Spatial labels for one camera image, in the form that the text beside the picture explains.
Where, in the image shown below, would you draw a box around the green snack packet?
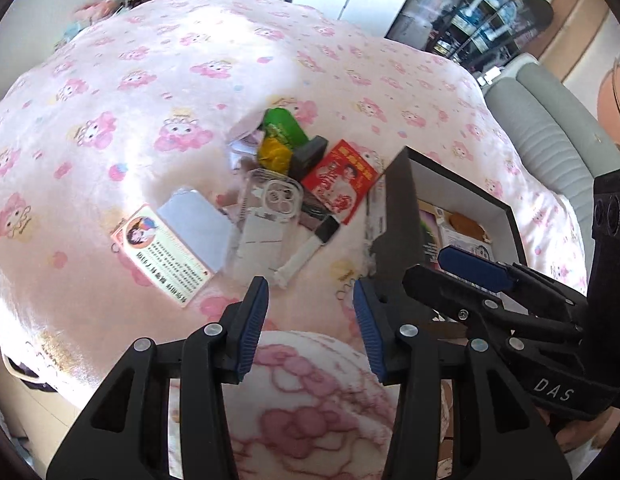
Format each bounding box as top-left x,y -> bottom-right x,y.
262,107 -> 311,149

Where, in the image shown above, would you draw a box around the pale blue card sleeve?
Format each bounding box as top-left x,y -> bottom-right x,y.
156,189 -> 232,276

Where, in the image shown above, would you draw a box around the person's leg in pink pyjamas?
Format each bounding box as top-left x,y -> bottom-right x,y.
167,330 -> 443,480

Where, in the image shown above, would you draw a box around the pink cartoon printed blanket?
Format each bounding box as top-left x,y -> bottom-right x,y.
0,0 -> 591,461

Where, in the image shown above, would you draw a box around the pink plush toy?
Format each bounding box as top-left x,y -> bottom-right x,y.
55,0 -> 122,52

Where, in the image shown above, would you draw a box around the grey padded headboard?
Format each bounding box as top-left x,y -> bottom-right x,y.
482,52 -> 620,206

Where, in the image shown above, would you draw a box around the clear phone case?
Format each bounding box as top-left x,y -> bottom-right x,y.
232,167 -> 305,271

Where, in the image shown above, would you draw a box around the pink bordered cartoon card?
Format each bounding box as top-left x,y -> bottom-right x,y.
110,204 -> 213,306

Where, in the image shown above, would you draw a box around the black cardboard box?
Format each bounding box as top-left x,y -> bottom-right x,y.
368,146 -> 528,306

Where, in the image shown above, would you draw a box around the brown flat pouch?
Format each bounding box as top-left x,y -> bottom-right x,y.
448,211 -> 492,239

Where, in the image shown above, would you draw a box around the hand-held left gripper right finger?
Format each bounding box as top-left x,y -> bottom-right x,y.
352,280 -> 573,480

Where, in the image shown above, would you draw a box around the dark glass display cabinet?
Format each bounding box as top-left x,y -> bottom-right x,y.
385,0 -> 533,76

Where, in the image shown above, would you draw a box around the person's right hand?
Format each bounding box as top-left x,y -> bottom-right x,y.
540,407 -> 608,461

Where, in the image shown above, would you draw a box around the small black box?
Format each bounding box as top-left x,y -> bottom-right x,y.
288,136 -> 330,181

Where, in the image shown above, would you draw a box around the white cartoon card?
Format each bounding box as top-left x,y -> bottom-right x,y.
442,230 -> 496,264

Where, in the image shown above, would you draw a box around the white watch strap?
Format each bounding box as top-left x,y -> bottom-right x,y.
270,215 -> 341,289

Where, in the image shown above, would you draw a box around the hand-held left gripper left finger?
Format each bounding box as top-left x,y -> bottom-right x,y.
46,276 -> 270,480

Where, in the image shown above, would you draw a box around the rainbow print black carton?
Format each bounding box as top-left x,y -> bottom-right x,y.
419,209 -> 444,267

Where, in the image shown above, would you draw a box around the small white carton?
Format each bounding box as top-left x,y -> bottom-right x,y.
226,110 -> 269,154

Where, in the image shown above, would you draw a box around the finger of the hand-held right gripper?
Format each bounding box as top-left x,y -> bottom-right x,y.
437,245 -> 591,331
402,264 -> 586,361

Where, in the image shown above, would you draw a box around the red printed packet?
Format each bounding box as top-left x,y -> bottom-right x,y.
301,139 -> 386,226

